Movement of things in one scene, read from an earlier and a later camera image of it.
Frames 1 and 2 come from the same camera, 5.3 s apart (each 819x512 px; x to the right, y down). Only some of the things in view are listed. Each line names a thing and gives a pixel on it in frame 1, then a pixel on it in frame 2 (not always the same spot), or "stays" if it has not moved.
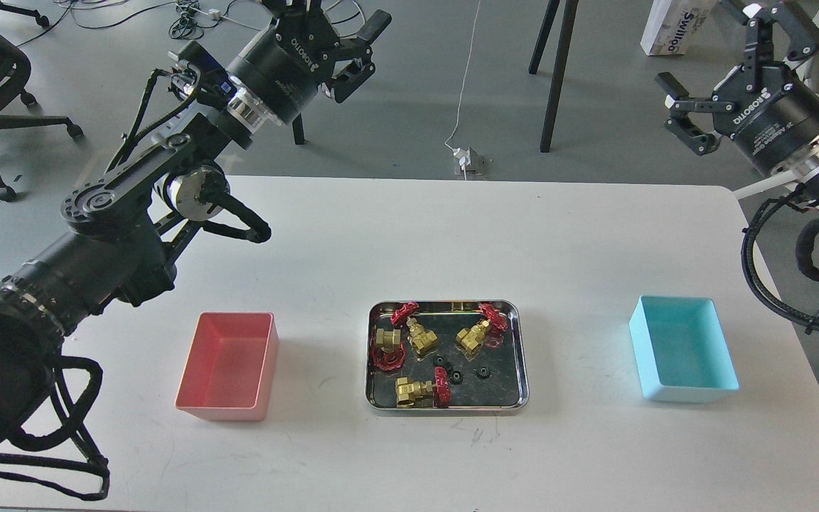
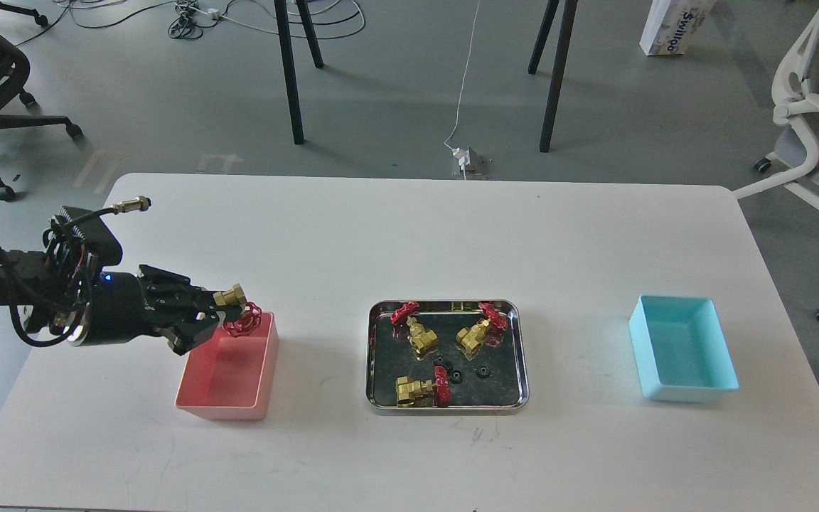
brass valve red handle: [389, 360] → [252, 313]
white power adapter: [464, 156] stays
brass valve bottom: [410, 393] stays
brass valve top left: [419, 338] stays
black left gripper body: [281, 70] → [123, 305]
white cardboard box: [673, 27] stays
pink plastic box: [229, 367] stays
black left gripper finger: [360, 46] → [203, 301]
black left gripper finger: [344, 85] → [193, 332]
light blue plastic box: [682, 351] stays
